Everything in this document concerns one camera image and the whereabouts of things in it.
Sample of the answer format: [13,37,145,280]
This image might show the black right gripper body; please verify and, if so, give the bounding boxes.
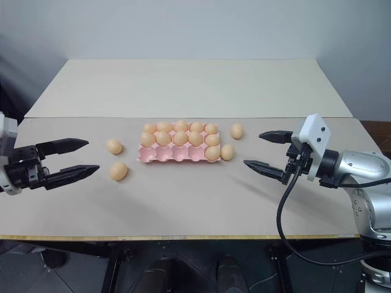
[282,142,313,186]

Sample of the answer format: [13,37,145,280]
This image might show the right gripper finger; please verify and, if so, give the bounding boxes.
[243,159,287,184]
[258,130,294,144]

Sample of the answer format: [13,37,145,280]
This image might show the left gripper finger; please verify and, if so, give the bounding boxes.
[45,164,101,190]
[35,137,90,159]

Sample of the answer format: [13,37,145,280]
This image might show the dark rounded shape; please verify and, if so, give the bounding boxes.
[143,259,181,293]
[215,255,245,293]

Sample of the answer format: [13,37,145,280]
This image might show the pink egg tray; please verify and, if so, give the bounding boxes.
[136,123,222,164]

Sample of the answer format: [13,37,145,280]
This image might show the black table frame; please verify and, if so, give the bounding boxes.
[0,239,362,293]

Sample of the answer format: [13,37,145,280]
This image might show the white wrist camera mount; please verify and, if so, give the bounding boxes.
[0,112,23,197]
[290,113,332,183]

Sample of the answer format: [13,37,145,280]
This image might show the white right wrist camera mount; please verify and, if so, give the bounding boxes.
[290,113,332,183]

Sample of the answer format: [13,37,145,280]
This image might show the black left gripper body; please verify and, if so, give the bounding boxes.
[4,143,52,191]

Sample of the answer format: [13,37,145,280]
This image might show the silver black robot torso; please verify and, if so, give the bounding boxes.
[359,234,391,293]

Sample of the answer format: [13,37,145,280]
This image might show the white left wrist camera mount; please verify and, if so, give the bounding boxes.
[0,112,23,197]

